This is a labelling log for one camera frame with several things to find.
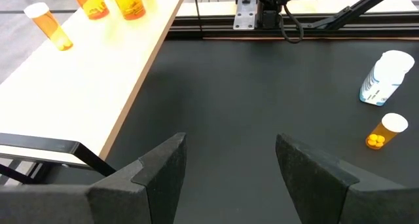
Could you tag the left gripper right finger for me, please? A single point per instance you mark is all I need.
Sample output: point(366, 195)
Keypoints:
point(314, 184)

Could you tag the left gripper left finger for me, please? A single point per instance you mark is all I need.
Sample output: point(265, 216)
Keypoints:
point(157, 184)

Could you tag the small orange pill bottle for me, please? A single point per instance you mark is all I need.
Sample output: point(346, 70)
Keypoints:
point(386, 130)
point(49, 26)

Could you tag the white melatonin bottle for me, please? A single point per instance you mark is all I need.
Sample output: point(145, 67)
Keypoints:
point(386, 76)

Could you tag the large orange pill bottle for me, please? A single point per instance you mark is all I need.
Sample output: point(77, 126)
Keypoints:
point(90, 3)
point(129, 3)

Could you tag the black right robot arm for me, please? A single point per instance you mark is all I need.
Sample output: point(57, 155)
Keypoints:
point(271, 4)

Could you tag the black table mat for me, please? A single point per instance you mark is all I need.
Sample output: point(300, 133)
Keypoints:
point(229, 103)

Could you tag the wooden shelf with black frame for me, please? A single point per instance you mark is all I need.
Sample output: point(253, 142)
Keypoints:
point(82, 86)

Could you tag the black aluminium table frame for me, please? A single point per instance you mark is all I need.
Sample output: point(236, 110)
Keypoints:
point(360, 27)

